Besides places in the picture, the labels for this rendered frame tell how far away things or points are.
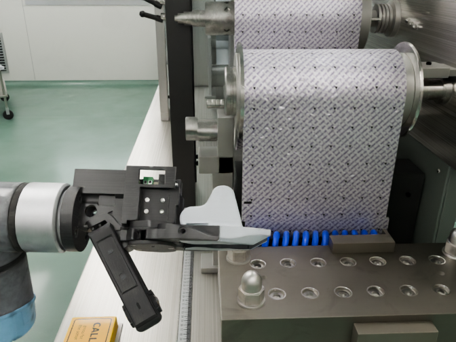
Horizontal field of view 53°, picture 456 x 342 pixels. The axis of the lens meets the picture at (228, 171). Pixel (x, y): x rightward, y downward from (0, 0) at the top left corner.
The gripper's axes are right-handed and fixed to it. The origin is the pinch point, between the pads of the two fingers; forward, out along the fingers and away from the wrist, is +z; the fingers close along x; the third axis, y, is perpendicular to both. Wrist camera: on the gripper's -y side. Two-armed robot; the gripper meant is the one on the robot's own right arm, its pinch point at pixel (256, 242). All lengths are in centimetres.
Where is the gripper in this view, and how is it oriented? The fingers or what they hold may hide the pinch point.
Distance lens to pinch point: 49.0
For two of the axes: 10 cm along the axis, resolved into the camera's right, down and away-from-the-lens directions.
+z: 10.0, 0.3, 0.0
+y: 0.3, -9.6, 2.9
